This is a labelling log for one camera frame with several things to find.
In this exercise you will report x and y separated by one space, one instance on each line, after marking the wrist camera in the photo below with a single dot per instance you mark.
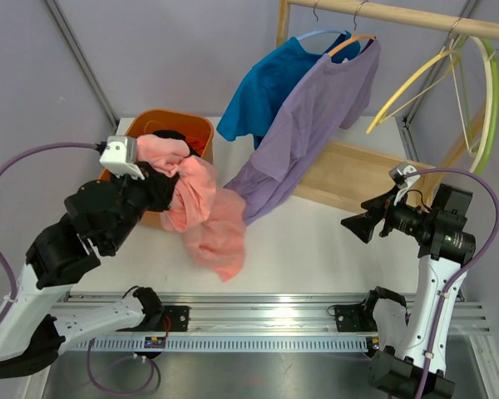
118 156
399 175

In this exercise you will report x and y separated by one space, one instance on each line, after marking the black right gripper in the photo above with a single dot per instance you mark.
363 224

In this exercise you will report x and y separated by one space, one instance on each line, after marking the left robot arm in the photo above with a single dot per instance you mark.
99 218

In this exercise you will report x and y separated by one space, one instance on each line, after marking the lime green hanger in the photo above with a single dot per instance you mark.
480 149

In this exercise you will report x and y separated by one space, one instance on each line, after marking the blue t shirt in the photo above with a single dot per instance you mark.
262 92

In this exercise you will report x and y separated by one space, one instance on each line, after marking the black t shirt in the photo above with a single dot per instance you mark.
165 150

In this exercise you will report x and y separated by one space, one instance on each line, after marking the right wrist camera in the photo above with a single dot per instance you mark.
399 175

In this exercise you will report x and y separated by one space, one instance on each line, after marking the light blue hanger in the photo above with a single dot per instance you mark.
317 31

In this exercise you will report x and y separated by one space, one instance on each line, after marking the orange brown hanger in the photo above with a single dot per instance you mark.
355 37

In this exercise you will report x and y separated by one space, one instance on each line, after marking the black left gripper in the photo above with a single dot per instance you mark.
161 188

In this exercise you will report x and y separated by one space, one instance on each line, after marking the wooden clothes rack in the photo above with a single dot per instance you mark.
320 185

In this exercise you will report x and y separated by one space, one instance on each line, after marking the orange plastic basket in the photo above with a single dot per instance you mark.
128 196

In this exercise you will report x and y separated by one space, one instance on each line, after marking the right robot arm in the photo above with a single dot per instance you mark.
409 358

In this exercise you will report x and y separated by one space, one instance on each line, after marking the lilac t shirt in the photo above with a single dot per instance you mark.
332 95

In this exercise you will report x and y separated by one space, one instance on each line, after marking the pink t shirt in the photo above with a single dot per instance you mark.
208 218

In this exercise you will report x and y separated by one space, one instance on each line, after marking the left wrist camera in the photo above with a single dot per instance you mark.
118 156

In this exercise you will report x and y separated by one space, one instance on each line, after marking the aluminium mounting rail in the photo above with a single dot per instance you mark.
234 345

